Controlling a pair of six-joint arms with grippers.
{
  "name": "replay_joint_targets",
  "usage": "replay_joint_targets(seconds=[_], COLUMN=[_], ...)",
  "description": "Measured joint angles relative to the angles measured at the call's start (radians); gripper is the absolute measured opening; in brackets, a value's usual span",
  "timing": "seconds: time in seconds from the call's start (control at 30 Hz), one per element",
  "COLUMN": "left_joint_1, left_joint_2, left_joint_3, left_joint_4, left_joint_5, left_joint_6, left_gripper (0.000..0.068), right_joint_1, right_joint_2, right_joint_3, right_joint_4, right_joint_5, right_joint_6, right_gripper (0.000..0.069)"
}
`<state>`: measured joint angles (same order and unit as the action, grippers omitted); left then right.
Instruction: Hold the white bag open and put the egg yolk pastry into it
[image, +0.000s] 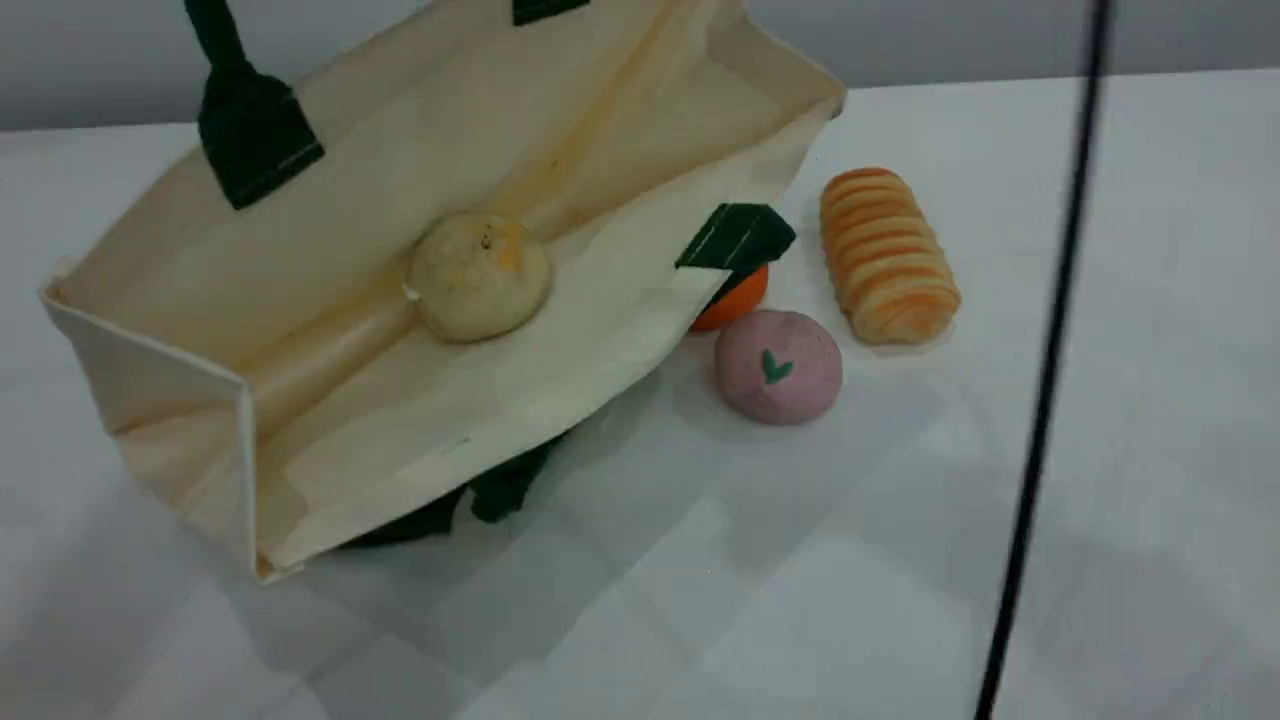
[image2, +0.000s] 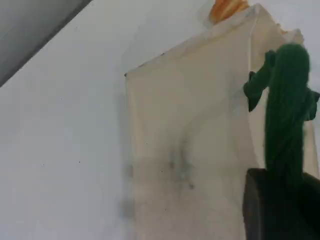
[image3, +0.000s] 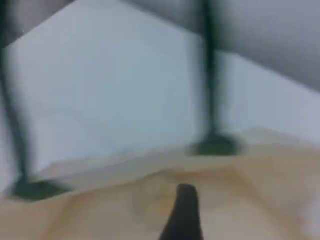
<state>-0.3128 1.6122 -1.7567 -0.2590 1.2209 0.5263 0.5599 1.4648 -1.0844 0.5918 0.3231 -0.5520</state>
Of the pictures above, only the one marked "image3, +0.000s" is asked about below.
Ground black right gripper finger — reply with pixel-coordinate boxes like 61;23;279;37
159;183;204;240

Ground white canvas handbag green handles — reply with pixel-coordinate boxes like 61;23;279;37
0;0;320;240

